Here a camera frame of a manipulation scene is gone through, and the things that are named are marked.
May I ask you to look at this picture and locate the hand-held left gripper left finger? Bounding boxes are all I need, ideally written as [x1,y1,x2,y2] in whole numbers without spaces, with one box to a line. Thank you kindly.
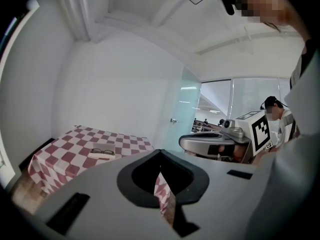
[34,148,181,240]

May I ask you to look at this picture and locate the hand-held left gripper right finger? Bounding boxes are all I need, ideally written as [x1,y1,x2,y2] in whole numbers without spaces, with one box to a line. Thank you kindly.
[159,148,272,240]

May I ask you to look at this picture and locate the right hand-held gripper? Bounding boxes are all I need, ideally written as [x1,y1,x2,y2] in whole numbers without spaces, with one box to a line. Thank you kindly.
[178,110,275,158]

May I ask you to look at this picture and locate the black-framed glasses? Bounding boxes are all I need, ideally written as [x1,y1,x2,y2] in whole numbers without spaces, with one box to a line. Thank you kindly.
[90,148,115,156]

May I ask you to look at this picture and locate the white glasses case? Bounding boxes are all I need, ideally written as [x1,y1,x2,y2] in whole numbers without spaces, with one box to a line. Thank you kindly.
[89,142,117,160]

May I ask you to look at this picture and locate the frosted glass door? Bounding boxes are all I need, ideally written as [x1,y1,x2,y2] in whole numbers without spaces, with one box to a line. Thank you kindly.
[171,65,202,152]

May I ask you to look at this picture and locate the red checkered tablecloth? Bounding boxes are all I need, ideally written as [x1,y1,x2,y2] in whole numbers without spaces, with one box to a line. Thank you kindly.
[26,124,175,225]

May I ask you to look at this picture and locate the person's head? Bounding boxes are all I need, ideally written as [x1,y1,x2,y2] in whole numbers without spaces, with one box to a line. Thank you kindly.
[238,0,313,41]

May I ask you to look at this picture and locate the black head-worn camera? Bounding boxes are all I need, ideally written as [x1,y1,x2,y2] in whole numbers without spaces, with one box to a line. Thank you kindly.
[216,0,243,16]

